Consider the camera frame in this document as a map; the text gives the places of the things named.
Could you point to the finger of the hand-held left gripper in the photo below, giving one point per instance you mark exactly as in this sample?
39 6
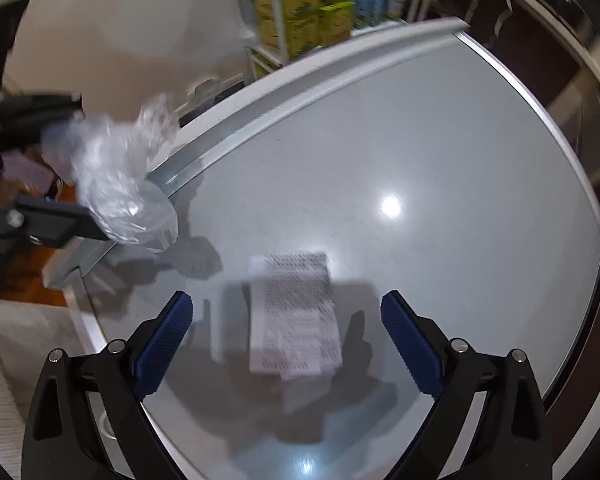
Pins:
50 221
30 110

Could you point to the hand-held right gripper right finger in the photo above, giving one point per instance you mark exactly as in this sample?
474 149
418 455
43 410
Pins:
412 345

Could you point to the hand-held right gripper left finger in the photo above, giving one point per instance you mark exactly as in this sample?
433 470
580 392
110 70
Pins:
162 345

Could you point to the clear plastic bag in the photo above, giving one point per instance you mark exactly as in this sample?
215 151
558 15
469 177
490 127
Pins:
115 185

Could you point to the white printed paper receipt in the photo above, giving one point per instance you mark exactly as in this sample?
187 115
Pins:
295 310

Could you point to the beige textured cloth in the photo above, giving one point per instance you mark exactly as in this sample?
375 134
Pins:
15 370

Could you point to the white metal shelf cart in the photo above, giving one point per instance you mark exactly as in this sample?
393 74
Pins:
275 10

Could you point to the stack of green boxes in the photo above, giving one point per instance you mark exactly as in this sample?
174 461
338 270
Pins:
300 10

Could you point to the blue and white packets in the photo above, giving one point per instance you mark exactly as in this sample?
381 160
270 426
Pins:
372 2

